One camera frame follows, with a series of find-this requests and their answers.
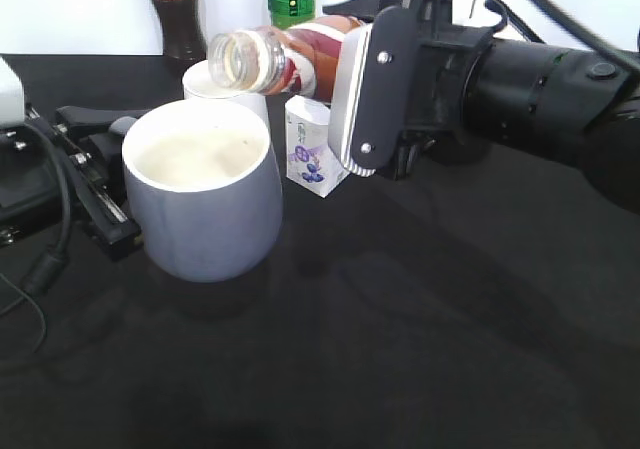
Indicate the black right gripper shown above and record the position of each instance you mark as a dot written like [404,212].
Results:
[372,109]

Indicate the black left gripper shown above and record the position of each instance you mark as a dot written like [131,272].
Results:
[67,170]

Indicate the brown nescafe coffee bottle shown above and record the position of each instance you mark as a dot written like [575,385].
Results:
[301,59]

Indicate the grey ceramic mug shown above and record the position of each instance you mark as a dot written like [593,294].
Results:
[203,184]

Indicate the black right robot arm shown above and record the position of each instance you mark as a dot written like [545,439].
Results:
[573,107]

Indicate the white ceramic mug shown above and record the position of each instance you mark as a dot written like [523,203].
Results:
[197,83]

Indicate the white purple milk carton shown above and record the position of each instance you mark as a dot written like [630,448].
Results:
[310,161]

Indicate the dark cola bottle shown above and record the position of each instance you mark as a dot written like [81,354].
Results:
[181,32]

